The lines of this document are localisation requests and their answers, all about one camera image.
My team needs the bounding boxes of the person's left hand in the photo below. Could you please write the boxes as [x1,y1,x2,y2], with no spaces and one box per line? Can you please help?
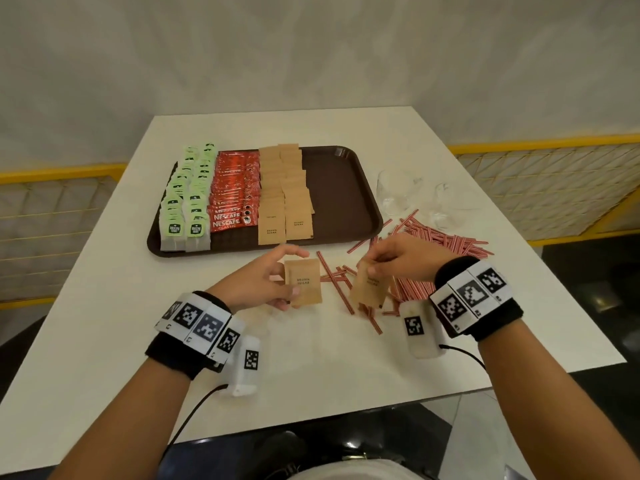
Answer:
[205,243,312,313]

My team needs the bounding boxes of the person's right hand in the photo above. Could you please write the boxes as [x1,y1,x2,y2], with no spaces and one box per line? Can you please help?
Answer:
[359,232,455,288]

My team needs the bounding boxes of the pile of pink stirrer sticks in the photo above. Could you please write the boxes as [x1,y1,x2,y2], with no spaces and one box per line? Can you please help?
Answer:
[315,209,495,337]

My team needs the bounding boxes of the square brown sugar packet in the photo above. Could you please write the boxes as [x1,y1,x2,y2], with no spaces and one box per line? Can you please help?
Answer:
[283,258,323,309]
[348,259,391,311]

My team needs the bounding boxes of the clear glass cups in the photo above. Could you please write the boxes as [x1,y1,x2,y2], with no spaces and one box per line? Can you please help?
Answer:
[375,168,483,231]

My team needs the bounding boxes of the neat rows of sugar packets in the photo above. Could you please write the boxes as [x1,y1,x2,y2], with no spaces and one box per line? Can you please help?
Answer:
[257,143,316,245]

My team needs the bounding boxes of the brown plastic tray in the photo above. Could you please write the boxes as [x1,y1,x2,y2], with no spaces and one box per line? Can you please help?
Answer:
[146,145,385,258]

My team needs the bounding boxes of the row of red Nescafe sachets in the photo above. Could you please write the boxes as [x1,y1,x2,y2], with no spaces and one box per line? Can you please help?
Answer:
[206,149,262,234]

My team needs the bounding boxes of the neat rows of tea bags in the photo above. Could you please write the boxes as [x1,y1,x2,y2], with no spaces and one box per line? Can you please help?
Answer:
[158,143,219,253]

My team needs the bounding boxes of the person's right forearm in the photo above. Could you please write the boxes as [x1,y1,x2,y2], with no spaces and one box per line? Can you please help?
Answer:
[477,319,639,480]

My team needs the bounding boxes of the person's white clothing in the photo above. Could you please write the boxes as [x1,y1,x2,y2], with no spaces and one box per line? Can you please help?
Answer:
[292,459,426,480]

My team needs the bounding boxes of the left wristband with marker tiles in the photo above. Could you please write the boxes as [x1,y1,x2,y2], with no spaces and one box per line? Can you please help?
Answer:
[145,291,247,381]

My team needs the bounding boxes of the wristband with marker tiles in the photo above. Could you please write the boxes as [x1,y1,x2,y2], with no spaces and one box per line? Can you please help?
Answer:
[429,255,525,342]
[145,291,247,381]

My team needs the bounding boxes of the right wristband with marker tiles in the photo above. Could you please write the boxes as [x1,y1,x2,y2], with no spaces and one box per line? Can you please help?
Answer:
[429,255,525,342]

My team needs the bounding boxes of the marker cube on right wrist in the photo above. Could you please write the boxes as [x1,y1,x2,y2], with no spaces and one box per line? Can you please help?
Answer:
[399,299,447,361]

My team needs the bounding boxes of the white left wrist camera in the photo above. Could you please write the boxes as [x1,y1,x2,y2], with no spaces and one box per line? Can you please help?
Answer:
[219,336,263,398]

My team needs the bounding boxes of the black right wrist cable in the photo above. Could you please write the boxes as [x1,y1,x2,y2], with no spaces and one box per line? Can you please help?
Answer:
[439,343,487,371]

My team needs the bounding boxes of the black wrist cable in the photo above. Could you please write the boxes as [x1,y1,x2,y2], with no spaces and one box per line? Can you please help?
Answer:
[162,383,230,455]
[439,343,487,371]

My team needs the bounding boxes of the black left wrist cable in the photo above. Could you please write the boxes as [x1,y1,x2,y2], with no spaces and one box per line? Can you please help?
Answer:
[162,383,230,455]

